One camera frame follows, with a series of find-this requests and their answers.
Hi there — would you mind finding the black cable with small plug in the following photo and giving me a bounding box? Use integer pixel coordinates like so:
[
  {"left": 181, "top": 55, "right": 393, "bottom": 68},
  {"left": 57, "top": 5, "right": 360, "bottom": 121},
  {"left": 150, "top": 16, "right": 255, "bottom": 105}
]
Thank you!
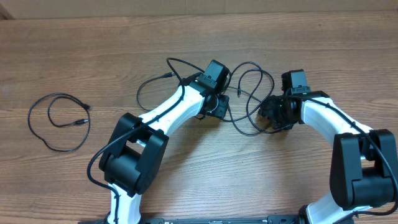
[{"left": 226, "top": 61, "right": 290, "bottom": 137}]

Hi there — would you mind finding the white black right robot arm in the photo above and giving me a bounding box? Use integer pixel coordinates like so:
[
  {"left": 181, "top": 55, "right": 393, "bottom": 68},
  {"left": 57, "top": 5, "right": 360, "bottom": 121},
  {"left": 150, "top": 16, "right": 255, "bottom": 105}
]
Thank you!
[{"left": 259, "top": 70, "right": 397, "bottom": 223}]

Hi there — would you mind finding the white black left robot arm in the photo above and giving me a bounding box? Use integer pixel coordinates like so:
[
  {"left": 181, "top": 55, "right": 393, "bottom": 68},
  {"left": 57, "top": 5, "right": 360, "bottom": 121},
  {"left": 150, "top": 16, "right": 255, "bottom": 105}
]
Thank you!
[{"left": 99, "top": 60, "right": 230, "bottom": 223}]

